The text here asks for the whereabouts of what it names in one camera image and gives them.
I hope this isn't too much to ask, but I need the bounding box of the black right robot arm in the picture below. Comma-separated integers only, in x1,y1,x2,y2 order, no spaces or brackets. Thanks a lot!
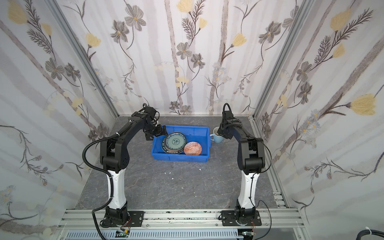
218,110,266,224

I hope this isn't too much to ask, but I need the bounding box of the light blue ceramic mug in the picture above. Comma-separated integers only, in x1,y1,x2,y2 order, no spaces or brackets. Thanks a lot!
210,127,224,144

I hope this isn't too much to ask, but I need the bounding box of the red patterned small bowl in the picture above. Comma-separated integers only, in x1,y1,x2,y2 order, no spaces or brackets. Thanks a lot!
184,142,203,156

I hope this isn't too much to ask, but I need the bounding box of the aluminium corner frame post left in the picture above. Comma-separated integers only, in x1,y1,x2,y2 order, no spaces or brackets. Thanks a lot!
45,0,120,118

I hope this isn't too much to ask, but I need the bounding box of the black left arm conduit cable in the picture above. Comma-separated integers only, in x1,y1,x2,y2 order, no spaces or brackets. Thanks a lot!
82,133,121,240

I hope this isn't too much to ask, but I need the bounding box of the aluminium corner frame post right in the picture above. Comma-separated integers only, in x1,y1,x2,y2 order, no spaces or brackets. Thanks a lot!
252,1,315,118

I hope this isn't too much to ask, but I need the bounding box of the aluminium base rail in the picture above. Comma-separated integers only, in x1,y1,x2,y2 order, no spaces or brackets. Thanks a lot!
54,208,310,240

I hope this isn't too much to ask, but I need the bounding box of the green blue floral plate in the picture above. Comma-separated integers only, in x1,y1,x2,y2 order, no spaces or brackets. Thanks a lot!
163,132,187,154

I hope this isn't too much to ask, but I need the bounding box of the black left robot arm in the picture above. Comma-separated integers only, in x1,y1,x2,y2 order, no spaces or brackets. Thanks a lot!
100,107,167,225

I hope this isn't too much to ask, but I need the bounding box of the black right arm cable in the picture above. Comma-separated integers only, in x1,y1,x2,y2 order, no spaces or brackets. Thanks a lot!
222,102,273,240

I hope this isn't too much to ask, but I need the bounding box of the aluminium corner frame post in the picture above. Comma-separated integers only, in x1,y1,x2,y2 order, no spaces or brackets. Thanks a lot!
252,1,315,118
45,0,120,118

